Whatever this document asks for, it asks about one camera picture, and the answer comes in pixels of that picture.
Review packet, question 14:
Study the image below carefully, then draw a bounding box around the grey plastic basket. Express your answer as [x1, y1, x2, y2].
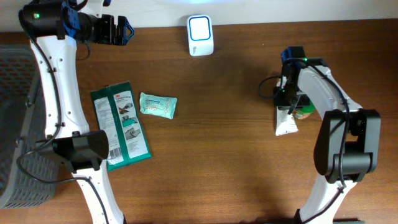
[1, 44, 59, 209]

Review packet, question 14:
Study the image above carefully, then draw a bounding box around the white barcode scanner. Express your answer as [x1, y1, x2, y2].
[187, 15, 214, 57]

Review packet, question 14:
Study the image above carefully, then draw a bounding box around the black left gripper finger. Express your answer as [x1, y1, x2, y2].
[116, 29, 135, 45]
[117, 16, 132, 30]

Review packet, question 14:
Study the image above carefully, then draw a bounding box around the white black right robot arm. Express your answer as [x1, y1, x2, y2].
[272, 46, 381, 223]

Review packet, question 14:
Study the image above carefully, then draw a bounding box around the teal wet wipes pack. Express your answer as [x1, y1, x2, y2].
[139, 92, 178, 119]

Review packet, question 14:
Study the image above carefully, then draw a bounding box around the green 3M cloth package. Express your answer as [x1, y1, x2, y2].
[91, 82, 152, 172]

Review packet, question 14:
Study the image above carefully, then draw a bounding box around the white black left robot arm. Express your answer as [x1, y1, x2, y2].
[18, 1, 134, 223]

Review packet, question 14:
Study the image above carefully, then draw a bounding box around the white tube gold cap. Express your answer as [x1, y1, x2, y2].
[275, 107, 299, 136]

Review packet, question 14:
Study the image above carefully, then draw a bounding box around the green lid glass jar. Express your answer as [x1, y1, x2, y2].
[293, 102, 315, 119]

